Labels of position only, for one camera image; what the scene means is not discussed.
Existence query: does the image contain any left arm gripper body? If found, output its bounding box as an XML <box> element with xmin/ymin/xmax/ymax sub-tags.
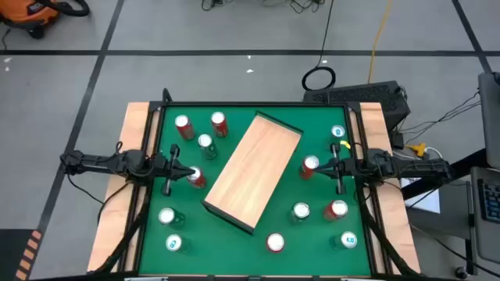
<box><xmin>150</xmin><ymin>143</ymin><xmax>181</xmax><ymax>197</ymax></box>

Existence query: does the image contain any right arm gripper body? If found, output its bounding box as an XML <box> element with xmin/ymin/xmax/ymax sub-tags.
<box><xmin>330</xmin><ymin>143</ymin><xmax>377</xmax><ymax>196</ymax></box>

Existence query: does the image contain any red Fanta soda can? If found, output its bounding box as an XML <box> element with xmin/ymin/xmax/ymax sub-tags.
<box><xmin>298</xmin><ymin>155</ymin><xmax>320</xmax><ymax>181</ymax></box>
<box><xmin>185</xmin><ymin>165</ymin><xmax>208</xmax><ymax>190</ymax></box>
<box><xmin>174</xmin><ymin>114</ymin><xmax>196</xmax><ymax>141</ymax></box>
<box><xmin>209</xmin><ymin>111</ymin><xmax>230</xmax><ymax>138</ymax></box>
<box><xmin>266</xmin><ymin>232</ymin><xmax>286</xmax><ymax>254</ymax></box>
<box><xmin>323</xmin><ymin>199</ymin><xmax>349</xmax><ymax>222</ymax></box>

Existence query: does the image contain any green Sprite soda can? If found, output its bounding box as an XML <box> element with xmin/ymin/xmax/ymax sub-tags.
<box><xmin>289</xmin><ymin>201</ymin><xmax>312</xmax><ymax>226</ymax></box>
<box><xmin>158</xmin><ymin>207</ymin><xmax>186</xmax><ymax>230</ymax></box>
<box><xmin>197</xmin><ymin>133</ymin><xmax>219</xmax><ymax>161</ymax></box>

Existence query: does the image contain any silver-blue energy drink can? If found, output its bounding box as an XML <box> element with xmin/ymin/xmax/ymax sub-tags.
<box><xmin>327</xmin><ymin>124</ymin><xmax>347</xmax><ymax>151</ymax></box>
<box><xmin>165</xmin><ymin>233</ymin><xmax>191</xmax><ymax>254</ymax></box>
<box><xmin>331</xmin><ymin>230</ymin><xmax>359</xmax><ymax>251</ymax></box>

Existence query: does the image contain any yellow power connector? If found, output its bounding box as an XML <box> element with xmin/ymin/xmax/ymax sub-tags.
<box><xmin>405</xmin><ymin>142</ymin><xmax>427</xmax><ymax>157</ymax></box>

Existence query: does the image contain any white paper sheet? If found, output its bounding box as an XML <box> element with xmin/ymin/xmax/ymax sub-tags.
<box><xmin>400</xmin><ymin>177</ymin><xmax>441</xmax><ymax>215</ymax></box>

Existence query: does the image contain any black keyboard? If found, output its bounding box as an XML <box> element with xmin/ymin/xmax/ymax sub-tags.
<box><xmin>477</xmin><ymin>178</ymin><xmax>500</xmax><ymax>224</ymax></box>

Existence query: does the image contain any grey monitor back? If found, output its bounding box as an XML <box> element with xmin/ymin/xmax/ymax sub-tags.
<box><xmin>477</xmin><ymin>71</ymin><xmax>500</xmax><ymax>159</ymax></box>

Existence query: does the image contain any black orange-striped floor mat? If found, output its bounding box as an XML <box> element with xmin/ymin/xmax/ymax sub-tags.
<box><xmin>0</xmin><ymin>228</ymin><xmax>43</xmax><ymax>281</ymax></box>

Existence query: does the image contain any orange shop vacuum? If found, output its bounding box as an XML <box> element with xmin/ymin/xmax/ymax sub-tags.
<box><xmin>0</xmin><ymin>0</ymin><xmax>91</xmax><ymax>40</ymax></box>

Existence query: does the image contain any wooden shelf with black frame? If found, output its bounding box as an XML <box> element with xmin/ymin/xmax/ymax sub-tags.
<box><xmin>201</xmin><ymin>110</ymin><xmax>304</xmax><ymax>236</ymax></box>

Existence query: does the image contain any black coiled floor cable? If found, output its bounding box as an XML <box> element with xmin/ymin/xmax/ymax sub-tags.
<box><xmin>301</xmin><ymin>0</ymin><xmax>337</xmax><ymax>92</ymax></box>

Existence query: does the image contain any black metal rig frame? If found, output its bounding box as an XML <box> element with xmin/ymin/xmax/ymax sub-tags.
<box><xmin>116</xmin><ymin>88</ymin><xmax>421</xmax><ymax>281</ymax></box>

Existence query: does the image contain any yellow floor cable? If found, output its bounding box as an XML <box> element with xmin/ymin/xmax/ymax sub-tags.
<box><xmin>366</xmin><ymin>0</ymin><xmax>394</xmax><ymax>84</ymax></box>

